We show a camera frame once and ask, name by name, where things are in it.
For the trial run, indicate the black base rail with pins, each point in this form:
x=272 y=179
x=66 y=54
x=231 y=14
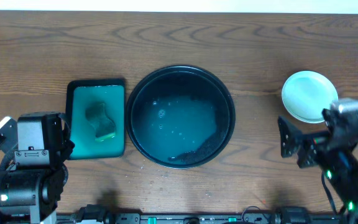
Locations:
x=282 y=215

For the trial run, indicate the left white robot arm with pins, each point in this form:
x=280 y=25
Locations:
x=32 y=171

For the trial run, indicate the rectangular green water tray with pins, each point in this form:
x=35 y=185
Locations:
x=80 y=95

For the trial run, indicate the green scrubbing sponge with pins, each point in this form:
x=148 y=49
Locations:
x=104 y=127

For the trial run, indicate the round black serving tray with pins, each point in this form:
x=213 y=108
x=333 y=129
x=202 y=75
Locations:
x=180 y=116

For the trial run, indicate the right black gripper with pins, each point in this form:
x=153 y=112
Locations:
x=305 y=149

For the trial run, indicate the mint green plate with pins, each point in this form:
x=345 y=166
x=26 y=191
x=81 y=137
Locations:
x=306 y=94

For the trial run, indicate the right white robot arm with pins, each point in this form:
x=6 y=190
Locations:
x=344 y=180

